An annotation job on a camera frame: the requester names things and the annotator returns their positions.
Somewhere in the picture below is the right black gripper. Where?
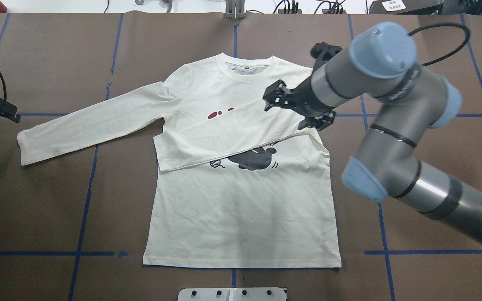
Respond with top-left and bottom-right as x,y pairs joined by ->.
263,79 -> 336,131

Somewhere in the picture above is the cream long-sleeve cat shirt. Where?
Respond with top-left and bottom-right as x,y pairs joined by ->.
17,53 -> 342,268

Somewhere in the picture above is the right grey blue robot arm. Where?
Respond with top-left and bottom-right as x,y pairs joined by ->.
262,22 -> 482,244

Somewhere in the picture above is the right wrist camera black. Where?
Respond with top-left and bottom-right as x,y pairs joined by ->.
310,42 -> 343,64

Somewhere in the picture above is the aluminium frame post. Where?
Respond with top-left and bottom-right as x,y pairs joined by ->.
225,0 -> 246,20

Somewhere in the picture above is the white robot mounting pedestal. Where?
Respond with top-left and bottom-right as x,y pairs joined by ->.
177,286 -> 289,301

